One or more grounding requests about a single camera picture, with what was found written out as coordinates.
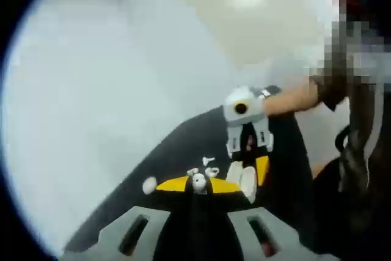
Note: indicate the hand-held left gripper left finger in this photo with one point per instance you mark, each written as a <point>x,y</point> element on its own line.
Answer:
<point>100,236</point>

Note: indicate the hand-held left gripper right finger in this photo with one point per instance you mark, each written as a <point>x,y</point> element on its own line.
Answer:
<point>284,236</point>

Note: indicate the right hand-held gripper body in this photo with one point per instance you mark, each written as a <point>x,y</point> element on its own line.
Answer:
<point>253,111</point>

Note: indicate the white stem earphone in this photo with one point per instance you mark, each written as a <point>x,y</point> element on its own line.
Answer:
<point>199,181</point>
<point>207,160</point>

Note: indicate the white ear clip earphone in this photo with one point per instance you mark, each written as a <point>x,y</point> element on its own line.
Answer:
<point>214,170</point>

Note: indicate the small white charging case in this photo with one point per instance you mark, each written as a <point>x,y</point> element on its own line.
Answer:
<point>249,184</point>

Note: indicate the black office chair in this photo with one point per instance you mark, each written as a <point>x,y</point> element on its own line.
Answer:
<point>339,141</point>

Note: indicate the person's olive shirt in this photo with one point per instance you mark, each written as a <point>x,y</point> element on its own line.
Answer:
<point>357,151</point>

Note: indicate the beige wall panel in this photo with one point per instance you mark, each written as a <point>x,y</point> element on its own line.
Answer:
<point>244,28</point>

